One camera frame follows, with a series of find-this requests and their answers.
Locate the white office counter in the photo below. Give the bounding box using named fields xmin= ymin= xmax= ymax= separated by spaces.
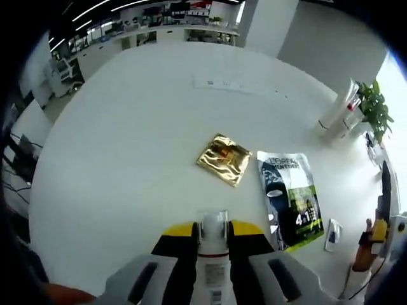
xmin=47 ymin=3 xmax=242 ymax=93

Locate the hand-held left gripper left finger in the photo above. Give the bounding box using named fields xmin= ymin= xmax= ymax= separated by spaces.
xmin=98 ymin=221 xmax=200 ymax=305

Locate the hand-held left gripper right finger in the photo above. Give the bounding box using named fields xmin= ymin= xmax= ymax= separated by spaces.
xmin=229 ymin=219 xmax=331 ymax=305

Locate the white skincare bottle red collar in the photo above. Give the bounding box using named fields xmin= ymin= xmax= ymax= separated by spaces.
xmin=345 ymin=90 xmax=364 ymax=128

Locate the green black skincare mask packet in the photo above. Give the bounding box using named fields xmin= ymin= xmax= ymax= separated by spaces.
xmin=256 ymin=150 xmax=325 ymax=254

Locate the white recessed power strip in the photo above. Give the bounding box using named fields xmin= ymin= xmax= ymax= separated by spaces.
xmin=191 ymin=73 xmax=289 ymax=100

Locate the person's right hand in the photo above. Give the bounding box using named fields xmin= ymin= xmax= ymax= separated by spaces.
xmin=352 ymin=217 xmax=382 ymax=273

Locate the small clear skincare sachet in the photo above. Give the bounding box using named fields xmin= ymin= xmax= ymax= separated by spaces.
xmin=323 ymin=218 xmax=343 ymax=253

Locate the gold skincare sachet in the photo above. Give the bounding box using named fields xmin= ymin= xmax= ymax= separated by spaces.
xmin=195 ymin=132 xmax=253 ymax=188

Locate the white office chair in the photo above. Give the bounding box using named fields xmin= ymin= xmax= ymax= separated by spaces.
xmin=53 ymin=57 xmax=85 ymax=93

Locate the white skincare tube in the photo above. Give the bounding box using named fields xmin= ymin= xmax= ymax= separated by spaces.
xmin=315 ymin=78 xmax=359 ymax=139

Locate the green potted plant white pot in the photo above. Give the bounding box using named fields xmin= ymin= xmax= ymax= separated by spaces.
xmin=355 ymin=79 xmax=396 ymax=150

